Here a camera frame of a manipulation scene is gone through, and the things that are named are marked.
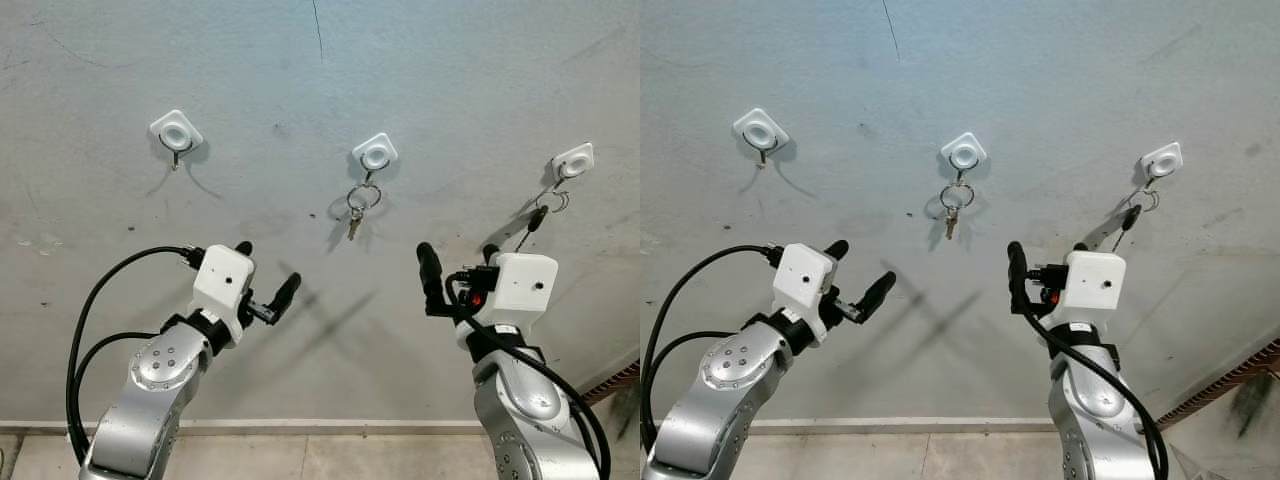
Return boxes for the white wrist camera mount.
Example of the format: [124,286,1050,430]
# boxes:
[480,252,559,331]
[1062,250,1127,329]
[189,246,257,333]
[771,243,840,347]

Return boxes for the white wall hook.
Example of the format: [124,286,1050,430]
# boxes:
[150,110,204,171]
[940,132,989,187]
[551,143,595,187]
[351,133,399,187]
[1141,142,1184,187]
[732,108,790,167]

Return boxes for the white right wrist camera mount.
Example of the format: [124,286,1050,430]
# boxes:
[480,252,559,331]
[1062,250,1127,329]

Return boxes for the black headed key on ring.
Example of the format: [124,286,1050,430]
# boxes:
[515,185,571,252]
[1108,185,1161,252]

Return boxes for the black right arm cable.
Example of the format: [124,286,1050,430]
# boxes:
[446,274,613,480]
[1018,298,1170,480]

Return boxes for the silver keys on ring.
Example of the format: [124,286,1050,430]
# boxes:
[345,182,383,242]
[937,182,976,240]

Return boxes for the white skirting board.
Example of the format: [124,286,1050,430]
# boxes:
[0,418,491,434]
[745,416,1059,433]

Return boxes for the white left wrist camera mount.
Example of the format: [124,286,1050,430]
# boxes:
[189,246,257,333]
[771,243,840,347]

